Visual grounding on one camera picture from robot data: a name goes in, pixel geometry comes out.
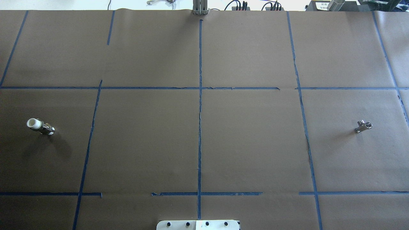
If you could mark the small metal valve handle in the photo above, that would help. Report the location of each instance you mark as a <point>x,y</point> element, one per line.
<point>362,126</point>

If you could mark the white PPR brass valve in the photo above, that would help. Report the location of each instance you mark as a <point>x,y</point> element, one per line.
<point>40,126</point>

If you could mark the brown paper table mat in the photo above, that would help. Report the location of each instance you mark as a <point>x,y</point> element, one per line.
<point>166,115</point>

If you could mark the metal tool on bench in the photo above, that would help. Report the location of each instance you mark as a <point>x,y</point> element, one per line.
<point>170,3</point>

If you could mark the black box with label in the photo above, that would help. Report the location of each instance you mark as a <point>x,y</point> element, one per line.
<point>321,5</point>

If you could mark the silver metal cylinder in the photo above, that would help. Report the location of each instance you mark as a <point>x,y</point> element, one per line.
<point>335,5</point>

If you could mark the grey aluminium camera post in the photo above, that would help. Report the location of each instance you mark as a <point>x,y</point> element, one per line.
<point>200,7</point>

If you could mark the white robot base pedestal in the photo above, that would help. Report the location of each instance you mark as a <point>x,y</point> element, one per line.
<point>199,225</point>

